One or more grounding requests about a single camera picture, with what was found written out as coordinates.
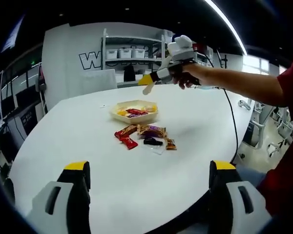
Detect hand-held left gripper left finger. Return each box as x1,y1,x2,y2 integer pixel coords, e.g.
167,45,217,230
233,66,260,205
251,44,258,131
25,160,91,234

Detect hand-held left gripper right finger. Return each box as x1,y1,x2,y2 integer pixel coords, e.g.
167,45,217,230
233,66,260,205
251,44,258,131
209,159,273,234

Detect white food tongs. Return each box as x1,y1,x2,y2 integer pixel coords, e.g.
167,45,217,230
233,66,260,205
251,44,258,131
142,81,157,96

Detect red chocolate bar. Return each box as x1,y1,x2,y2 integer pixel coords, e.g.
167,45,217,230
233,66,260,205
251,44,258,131
125,108,149,116

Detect cream hexagonal container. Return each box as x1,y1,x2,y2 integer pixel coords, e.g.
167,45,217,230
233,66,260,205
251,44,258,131
109,98,160,122

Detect pile of assorted candies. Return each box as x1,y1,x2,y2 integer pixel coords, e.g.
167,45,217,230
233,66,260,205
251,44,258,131
114,123,178,151

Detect person's right hand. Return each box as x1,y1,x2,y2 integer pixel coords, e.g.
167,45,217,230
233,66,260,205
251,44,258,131
172,62,205,90

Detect black bag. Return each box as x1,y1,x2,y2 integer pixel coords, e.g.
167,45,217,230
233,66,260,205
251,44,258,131
124,65,135,82

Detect grey metal shelf rack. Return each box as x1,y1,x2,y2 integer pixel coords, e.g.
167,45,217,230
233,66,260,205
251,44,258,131
102,28,168,83

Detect person's blue jeans leg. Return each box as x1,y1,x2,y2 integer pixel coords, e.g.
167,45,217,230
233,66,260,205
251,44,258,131
234,167,269,193

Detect black tripod stand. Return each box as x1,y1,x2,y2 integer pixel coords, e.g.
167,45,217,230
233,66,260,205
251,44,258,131
214,48,230,69

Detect light blue box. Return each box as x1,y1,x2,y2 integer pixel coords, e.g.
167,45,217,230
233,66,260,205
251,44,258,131
194,84,220,92

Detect long ceiling light strip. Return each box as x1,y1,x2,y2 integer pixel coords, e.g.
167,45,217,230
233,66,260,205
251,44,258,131
204,0,248,56

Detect bright window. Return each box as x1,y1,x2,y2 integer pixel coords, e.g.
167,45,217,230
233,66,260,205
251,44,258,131
241,55,288,76

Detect clear plastic wrapper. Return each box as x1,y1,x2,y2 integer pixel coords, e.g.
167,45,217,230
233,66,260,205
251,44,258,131
143,143,166,156

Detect white office chair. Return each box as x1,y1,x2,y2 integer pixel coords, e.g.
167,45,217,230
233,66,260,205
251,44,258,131
243,119,267,150
267,104,293,159

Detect white handheld controller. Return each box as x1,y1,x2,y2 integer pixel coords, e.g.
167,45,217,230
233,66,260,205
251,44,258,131
237,99,251,111

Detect grey cabinet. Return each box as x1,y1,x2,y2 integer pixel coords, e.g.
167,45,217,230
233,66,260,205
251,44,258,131
4,102,43,144

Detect black computer monitor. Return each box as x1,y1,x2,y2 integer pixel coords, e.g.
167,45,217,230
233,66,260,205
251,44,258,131
15,89,37,109
0,94,15,117

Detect grey pink hanging device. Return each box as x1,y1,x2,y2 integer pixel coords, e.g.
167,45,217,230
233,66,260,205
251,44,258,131
36,65,47,91

